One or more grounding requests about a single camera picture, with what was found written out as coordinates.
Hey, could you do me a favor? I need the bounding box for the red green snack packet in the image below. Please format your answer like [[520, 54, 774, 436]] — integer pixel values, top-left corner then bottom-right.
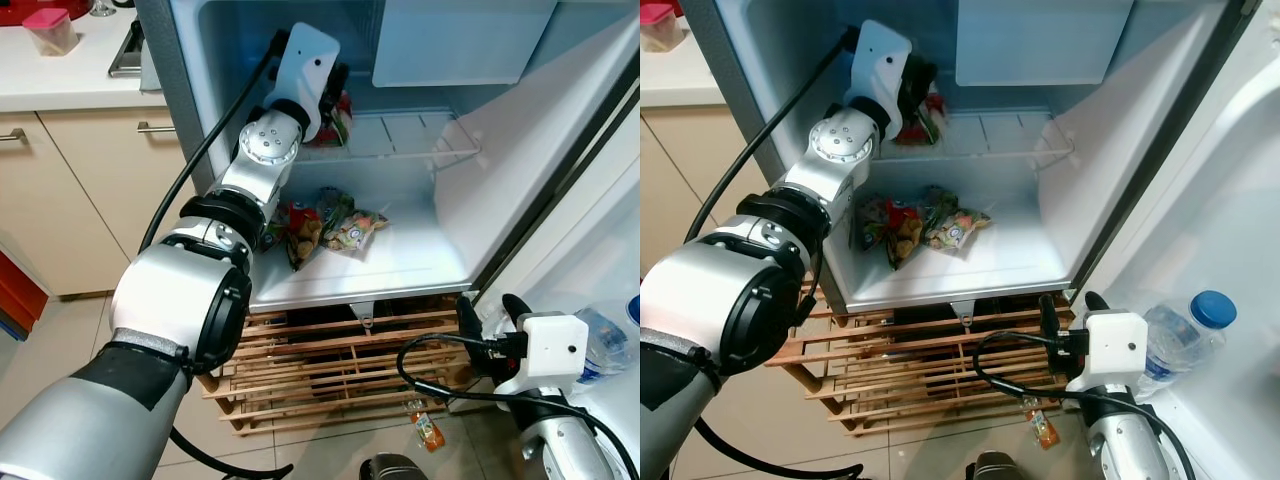
[[308, 92, 354, 149], [893, 92, 947, 147]]

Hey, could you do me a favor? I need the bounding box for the red box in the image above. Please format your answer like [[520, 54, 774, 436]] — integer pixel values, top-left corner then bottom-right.
[[0, 248, 50, 343]]

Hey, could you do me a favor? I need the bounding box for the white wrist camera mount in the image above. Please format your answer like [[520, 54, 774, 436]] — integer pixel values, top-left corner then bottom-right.
[[268, 22, 342, 143], [1063, 310, 1150, 393], [494, 312, 591, 397], [845, 20, 913, 131]]

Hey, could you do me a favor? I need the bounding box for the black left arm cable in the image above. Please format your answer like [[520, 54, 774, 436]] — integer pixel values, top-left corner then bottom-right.
[[685, 25, 866, 480], [138, 30, 296, 480]]

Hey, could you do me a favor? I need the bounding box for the small orange juice bottle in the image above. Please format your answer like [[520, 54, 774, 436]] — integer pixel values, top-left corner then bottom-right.
[[1020, 396, 1060, 450], [406, 397, 447, 454]]

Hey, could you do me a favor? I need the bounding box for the grey small fridge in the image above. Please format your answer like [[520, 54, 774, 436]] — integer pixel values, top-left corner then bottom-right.
[[680, 0, 1263, 316], [135, 0, 641, 313]]

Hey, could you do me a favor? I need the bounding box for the wooden slatted rack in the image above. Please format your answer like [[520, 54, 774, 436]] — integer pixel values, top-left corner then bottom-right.
[[198, 293, 506, 438], [765, 290, 1086, 438]]

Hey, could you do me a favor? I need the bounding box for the blue capped water bottle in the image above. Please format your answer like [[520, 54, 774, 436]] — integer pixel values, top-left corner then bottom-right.
[[575, 296, 641, 387], [1135, 290, 1239, 401]]

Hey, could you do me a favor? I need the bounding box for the pale colourful snack packet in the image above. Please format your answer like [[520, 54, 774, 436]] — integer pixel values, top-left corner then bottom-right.
[[850, 192, 891, 253]]

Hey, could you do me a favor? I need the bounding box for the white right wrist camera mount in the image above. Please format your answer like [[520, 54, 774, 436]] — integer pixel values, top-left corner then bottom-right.
[[494, 312, 591, 397], [1063, 310, 1150, 393]]

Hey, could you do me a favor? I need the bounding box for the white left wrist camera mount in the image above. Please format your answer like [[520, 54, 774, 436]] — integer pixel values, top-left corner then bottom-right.
[[268, 22, 342, 143], [845, 20, 913, 131]]

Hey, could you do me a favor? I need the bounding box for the beige kitchen cabinet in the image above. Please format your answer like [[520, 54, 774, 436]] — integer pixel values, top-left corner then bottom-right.
[[0, 0, 201, 298], [640, 45, 773, 256]]

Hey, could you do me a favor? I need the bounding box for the white fridge door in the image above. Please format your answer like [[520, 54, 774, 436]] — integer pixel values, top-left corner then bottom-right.
[[470, 60, 641, 480], [1075, 0, 1280, 480]]

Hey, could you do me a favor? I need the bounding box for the red brown snack packet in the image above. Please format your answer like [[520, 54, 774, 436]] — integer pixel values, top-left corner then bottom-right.
[[283, 200, 324, 272], [885, 200, 926, 271]]

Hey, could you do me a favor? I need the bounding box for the white fridge shelf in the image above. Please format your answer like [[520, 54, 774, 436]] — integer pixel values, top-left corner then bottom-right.
[[345, 110, 483, 171], [940, 110, 1077, 169]]

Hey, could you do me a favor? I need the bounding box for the white freezer compartment flap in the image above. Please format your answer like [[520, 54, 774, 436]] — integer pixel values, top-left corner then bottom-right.
[[372, 0, 559, 89], [955, 0, 1135, 88]]

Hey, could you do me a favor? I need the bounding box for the pink lidded food container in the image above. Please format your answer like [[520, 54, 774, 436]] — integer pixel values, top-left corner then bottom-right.
[[640, 3, 687, 54], [22, 8, 80, 58]]

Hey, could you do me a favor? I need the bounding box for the snack packet with round logo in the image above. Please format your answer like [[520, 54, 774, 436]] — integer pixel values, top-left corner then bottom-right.
[[925, 208, 993, 253], [323, 208, 391, 255]]

